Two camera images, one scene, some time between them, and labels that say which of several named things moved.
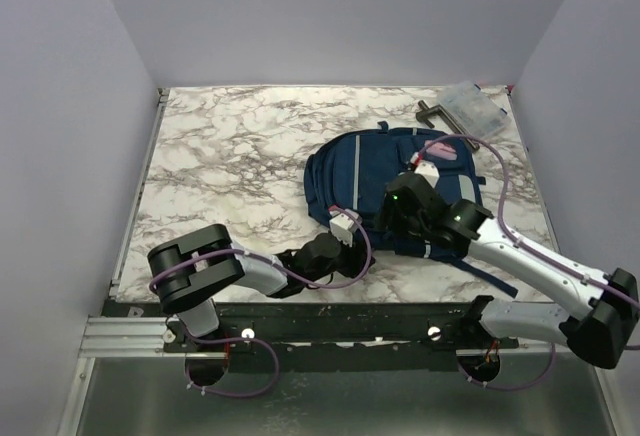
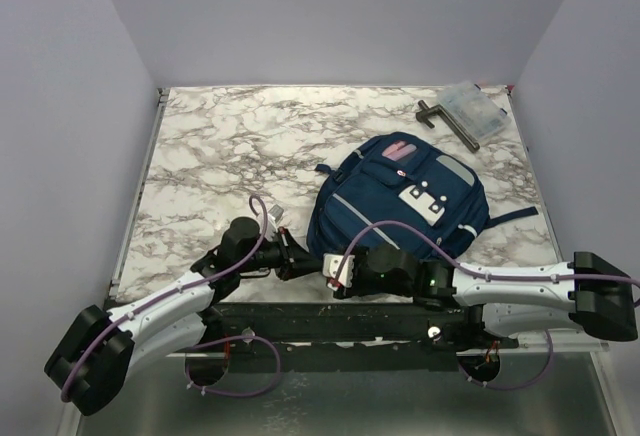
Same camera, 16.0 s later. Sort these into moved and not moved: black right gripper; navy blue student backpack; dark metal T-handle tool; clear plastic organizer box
Moved: navy blue student backpack; black right gripper
Not moved: clear plastic organizer box; dark metal T-handle tool
